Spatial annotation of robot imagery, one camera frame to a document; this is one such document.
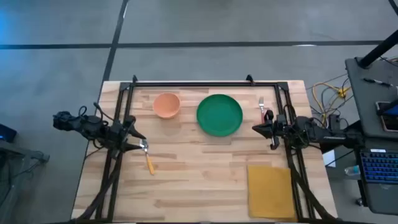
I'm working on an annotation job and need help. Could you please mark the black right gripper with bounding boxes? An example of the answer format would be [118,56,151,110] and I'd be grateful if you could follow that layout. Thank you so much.
[251,109,292,151]

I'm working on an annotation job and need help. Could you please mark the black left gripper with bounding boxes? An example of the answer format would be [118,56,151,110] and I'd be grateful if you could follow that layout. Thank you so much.
[104,115,147,157]

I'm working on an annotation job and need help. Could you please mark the fork with red handle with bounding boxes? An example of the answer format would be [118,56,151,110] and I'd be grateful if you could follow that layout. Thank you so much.
[258,96,269,124]

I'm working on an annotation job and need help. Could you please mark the spoon with orange handle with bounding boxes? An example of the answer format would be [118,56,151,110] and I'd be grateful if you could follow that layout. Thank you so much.
[139,138,155,176]

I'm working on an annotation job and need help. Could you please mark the orange plastic bowl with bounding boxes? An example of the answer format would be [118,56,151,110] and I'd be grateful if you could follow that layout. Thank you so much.
[152,92,181,119]

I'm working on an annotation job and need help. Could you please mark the green plastic plate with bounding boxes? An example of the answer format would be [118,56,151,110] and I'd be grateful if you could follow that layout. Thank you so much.
[196,93,244,138]

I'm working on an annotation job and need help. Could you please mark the yellow cloth napkin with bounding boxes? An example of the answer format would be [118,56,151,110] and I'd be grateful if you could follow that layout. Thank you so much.
[247,164,297,220]

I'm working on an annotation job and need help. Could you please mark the black power adapter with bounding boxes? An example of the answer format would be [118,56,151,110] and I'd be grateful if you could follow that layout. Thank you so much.
[328,113,342,131]

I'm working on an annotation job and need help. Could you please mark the white paper sheet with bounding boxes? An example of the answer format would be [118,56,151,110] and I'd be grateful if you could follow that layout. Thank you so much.
[322,149,337,168]

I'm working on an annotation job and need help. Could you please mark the clear water bottle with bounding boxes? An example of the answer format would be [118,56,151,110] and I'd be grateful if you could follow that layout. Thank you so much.
[344,164,362,177]

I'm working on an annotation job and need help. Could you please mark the grey side desk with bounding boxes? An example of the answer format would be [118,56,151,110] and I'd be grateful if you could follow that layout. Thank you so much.
[345,57,398,139]

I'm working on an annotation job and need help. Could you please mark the grey metal stand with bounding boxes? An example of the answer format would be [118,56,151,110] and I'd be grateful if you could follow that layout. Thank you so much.
[0,139,51,224]

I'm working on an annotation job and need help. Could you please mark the laptop keyboard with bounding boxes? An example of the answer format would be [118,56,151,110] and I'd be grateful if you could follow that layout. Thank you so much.
[358,148,398,216]

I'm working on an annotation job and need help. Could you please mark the black pen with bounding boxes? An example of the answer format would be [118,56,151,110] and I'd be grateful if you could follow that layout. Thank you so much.
[363,77,394,88]

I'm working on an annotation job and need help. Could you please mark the tablet with black case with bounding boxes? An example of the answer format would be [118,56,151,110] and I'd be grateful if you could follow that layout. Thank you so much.
[375,98,398,133]

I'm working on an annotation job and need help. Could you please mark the dark device with blue light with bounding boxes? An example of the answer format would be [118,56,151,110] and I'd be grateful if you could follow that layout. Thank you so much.
[0,123,18,144]

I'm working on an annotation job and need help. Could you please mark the black pole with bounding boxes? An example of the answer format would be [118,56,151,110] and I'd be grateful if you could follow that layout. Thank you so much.
[357,29,398,70]

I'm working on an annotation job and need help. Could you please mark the yellow cable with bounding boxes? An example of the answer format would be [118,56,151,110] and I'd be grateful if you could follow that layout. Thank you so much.
[312,82,351,126]

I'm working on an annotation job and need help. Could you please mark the black aluminium table frame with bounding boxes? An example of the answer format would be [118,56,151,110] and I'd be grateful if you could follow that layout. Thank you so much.
[72,79,343,224]

